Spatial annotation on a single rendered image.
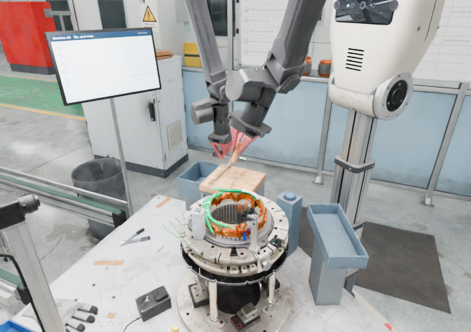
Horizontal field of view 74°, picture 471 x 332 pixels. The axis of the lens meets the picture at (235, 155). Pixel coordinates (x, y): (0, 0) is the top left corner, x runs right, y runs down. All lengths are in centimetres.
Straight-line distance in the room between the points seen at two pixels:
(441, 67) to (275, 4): 142
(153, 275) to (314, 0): 103
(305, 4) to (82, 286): 113
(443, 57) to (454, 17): 28
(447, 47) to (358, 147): 193
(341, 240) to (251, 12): 242
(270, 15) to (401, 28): 216
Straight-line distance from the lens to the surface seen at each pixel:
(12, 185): 222
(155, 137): 322
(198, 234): 88
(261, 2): 305
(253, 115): 74
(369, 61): 100
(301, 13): 60
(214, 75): 99
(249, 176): 123
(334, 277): 109
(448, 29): 294
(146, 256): 134
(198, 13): 96
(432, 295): 249
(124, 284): 126
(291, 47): 64
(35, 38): 447
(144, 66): 183
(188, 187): 123
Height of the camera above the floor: 168
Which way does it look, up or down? 26 degrees down
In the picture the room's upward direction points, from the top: straight up
